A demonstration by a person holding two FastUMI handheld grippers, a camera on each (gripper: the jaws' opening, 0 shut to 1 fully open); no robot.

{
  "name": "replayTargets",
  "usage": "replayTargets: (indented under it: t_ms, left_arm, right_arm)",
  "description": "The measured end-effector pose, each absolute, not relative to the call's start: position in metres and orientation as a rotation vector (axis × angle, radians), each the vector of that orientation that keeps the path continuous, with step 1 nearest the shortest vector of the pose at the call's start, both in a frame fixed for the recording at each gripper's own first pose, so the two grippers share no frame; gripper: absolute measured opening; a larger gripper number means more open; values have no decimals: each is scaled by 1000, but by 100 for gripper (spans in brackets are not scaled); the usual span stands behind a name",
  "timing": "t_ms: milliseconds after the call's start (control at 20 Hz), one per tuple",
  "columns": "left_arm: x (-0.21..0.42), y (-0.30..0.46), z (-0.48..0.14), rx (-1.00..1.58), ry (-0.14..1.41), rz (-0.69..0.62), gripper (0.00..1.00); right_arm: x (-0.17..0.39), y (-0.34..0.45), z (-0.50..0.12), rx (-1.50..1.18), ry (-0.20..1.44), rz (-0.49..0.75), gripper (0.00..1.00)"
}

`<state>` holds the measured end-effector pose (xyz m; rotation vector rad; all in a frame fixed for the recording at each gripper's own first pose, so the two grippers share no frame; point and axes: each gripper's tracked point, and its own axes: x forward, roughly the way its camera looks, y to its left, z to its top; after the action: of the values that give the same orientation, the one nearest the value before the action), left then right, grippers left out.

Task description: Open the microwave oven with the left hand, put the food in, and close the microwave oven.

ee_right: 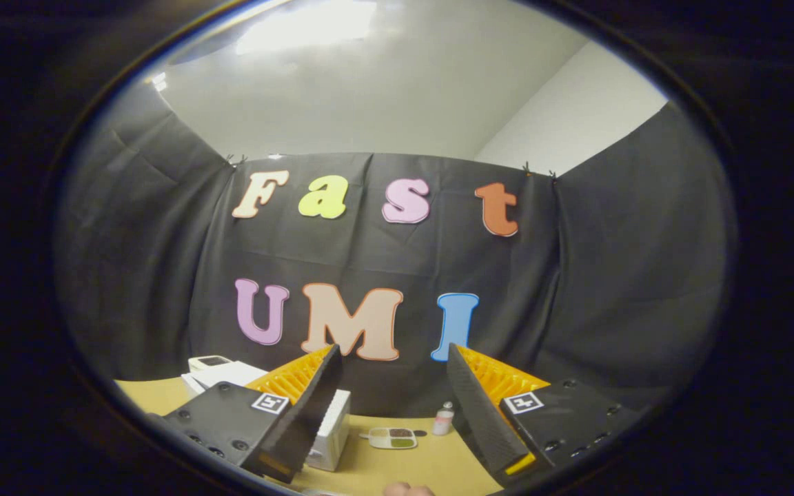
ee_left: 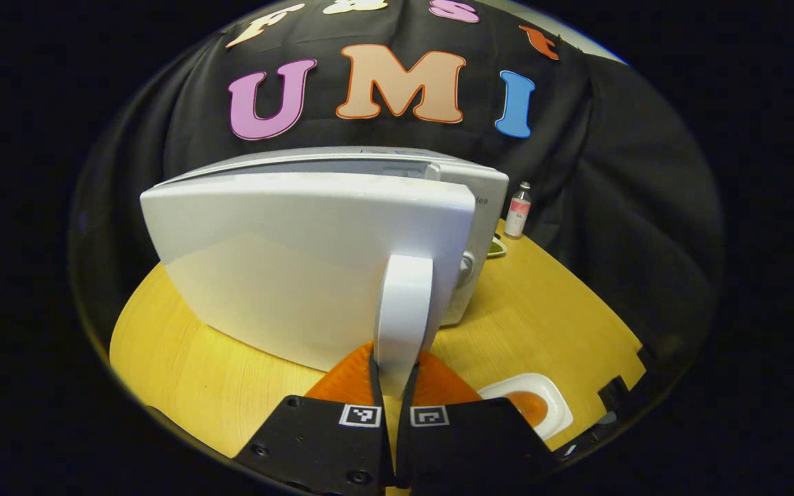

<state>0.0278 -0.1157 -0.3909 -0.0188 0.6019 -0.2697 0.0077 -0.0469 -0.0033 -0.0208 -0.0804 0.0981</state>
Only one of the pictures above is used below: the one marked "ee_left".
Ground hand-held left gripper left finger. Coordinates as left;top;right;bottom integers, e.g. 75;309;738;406
234;341;392;496

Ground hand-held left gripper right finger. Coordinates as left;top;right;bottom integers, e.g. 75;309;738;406
394;348;558;491

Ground white microwave oven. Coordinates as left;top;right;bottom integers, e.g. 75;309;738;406
140;146;510;399

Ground white rectangular plate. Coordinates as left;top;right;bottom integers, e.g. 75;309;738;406
478;373;574;442

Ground small pink-label bottle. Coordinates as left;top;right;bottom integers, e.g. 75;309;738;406
504;182;532;240

